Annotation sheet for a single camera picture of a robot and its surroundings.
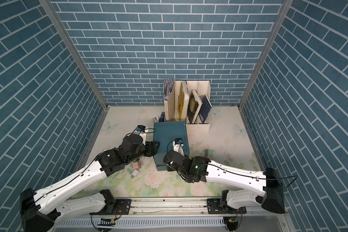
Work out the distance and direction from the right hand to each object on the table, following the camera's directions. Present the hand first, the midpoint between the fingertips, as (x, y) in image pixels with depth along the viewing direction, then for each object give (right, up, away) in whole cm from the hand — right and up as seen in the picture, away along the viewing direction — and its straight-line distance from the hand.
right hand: (169, 160), depth 73 cm
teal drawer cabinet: (-3, +13, +5) cm, 14 cm away
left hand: (-5, +7, +1) cm, 9 cm away
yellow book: (+7, +32, +20) cm, 39 cm away
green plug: (+24, -1, +20) cm, 31 cm away
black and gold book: (+15, +30, +27) cm, 43 cm away
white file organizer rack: (+21, +44, +31) cm, 58 cm away
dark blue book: (+23, +27, +31) cm, 48 cm away
